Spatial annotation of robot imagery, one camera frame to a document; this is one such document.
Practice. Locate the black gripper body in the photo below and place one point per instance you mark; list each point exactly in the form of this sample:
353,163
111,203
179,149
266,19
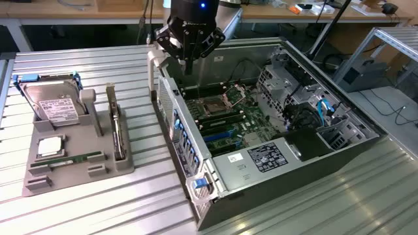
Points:
192,14

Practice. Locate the graphics card with black fan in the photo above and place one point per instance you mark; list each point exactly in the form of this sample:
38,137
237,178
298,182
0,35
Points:
115,122

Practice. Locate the wooden desk with clutter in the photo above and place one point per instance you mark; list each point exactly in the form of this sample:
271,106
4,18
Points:
277,14

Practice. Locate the metal socket cover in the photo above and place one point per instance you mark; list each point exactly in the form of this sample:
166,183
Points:
235,94

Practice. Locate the grey metal disk bay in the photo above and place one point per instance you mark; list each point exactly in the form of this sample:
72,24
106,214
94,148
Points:
273,85

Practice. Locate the CPU socket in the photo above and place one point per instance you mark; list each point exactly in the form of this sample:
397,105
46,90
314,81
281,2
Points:
214,106

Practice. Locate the white and orange boxes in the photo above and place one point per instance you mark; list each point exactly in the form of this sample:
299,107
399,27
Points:
313,8

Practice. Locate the green motherboard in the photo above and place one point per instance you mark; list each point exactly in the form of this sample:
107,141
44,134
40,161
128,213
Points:
251,120

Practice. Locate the black tripod pole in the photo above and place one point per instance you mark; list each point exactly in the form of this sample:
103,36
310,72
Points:
327,27

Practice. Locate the wooden desk with grey legs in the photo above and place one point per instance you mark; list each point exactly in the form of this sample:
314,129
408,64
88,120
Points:
48,13

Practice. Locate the blue expansion slot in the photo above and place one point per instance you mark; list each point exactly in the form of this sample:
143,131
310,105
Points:
218,136

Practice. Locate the silver chipset heat sink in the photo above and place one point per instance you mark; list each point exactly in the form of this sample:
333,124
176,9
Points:
251,138

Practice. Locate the hard disk in blue caddy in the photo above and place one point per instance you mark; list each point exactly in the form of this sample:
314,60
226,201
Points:
52,102

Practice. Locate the black plastic air shroud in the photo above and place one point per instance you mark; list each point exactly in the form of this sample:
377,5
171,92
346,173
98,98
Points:
307,144

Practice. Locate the grey parts rack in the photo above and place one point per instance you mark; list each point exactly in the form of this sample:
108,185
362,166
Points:
78,147

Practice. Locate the grey power supply unit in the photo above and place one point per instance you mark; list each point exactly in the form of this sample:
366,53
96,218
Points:
254,166

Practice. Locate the black power adapter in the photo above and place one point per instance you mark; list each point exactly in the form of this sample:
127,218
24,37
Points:
389,7

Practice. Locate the silver CPU chip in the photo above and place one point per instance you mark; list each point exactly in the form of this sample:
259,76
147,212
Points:
50,146

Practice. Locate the green RAM stick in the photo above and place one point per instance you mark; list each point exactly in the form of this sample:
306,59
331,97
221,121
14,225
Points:
70,160

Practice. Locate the open black PC case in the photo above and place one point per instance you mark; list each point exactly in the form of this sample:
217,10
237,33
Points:
277,191

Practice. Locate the dark grey box under frame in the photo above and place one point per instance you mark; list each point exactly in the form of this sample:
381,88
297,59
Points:
362,73

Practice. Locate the aluminium profile frame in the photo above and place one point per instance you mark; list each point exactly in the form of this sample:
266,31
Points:
391,36

